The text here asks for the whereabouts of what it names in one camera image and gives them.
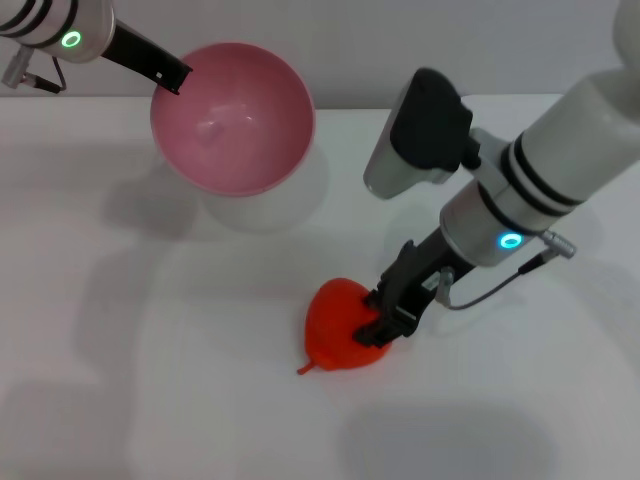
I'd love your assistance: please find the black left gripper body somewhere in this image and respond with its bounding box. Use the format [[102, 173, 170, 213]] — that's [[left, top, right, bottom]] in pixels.
[[101, 22, 174, 86]]

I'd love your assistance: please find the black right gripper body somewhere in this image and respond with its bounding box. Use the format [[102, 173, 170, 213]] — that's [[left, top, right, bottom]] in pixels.
[[377, 227, 474, 339]]

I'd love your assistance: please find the orange toy fruit with stem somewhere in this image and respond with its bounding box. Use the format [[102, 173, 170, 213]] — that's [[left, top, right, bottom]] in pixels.
[[297, 278, 394, 376]]

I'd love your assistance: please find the pink plastic bowl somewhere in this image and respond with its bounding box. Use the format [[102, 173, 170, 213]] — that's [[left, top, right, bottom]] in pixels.
[[149, 42, 316, 197]]

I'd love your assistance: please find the right arm cable with connector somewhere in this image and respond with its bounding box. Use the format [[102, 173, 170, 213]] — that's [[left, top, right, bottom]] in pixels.
[[433, 228, 577, 312]]

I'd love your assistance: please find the arm cable with connector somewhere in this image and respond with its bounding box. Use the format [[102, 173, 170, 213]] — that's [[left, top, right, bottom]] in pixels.
[[0, 47, 67, 94], [433, 228, 577, 312]]

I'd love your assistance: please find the left arm cable with connector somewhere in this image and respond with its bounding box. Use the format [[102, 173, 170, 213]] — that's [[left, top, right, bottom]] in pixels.
[[0, 47, 67, 94]]

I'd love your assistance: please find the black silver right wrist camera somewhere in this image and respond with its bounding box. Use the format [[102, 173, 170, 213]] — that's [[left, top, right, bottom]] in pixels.
[[362, 67, 511, 201]]

